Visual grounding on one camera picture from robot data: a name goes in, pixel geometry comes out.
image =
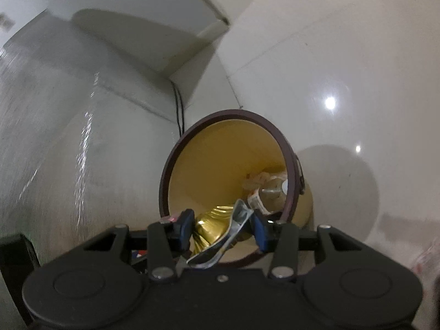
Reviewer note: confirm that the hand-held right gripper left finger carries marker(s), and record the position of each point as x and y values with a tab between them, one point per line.
185	227

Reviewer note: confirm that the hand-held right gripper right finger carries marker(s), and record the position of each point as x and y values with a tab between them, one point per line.
262	233

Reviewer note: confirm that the gold and silver foil wrapper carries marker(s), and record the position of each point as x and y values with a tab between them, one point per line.
213	228

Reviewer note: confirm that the clear plastic bottle red label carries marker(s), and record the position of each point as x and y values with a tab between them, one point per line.
271	197

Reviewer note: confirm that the yellow bin with brown rim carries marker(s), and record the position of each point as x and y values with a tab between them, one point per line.
213	165

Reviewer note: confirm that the translucent plastic bag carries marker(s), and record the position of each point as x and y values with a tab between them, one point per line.
428	259

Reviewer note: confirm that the white cabinet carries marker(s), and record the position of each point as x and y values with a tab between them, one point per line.
206	3

